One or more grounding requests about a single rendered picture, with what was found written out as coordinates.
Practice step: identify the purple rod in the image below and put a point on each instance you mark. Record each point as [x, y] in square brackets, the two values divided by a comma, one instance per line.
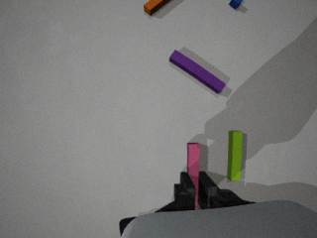
[197, 71]

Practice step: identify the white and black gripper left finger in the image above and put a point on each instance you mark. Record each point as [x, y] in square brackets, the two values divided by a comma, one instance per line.
[182, 199]

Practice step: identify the orange rod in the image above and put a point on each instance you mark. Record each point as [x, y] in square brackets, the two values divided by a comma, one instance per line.
[153, 5]

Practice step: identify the lime green rod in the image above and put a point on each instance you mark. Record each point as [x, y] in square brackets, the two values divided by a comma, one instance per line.
[234, 155]

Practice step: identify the small blue cube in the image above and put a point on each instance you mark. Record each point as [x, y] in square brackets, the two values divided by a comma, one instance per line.
[235, 3]

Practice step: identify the pink rod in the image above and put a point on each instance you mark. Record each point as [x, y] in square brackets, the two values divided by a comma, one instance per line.
[193, 166]

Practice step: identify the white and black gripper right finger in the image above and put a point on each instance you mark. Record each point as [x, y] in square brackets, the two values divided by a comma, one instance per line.
[211, 196]

